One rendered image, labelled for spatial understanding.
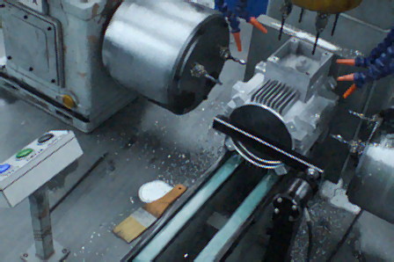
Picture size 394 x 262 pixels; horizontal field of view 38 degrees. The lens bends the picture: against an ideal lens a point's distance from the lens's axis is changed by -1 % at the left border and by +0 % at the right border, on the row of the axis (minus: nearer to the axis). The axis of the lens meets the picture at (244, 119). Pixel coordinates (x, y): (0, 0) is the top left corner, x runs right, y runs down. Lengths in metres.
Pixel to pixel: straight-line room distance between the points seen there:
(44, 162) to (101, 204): 0.31
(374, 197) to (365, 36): 0.41
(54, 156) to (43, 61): 0.44
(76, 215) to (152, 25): 0.44
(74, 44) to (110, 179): 0.32
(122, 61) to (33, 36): 0.24
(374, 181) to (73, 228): 0.63
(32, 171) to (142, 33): 0.40
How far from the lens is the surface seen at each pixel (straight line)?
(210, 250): 1.11
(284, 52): 1.27
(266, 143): 1.17
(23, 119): 1.55
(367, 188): 1.12
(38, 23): 1.40
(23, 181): 1.02
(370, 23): 1.35
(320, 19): 1.11
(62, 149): 1.07
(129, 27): 1.28
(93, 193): 1.35
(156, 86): 1.26
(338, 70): 1.28
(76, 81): 1.42
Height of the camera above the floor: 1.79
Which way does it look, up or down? 39 degrees down
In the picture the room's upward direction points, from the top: 11 degrees clockwise
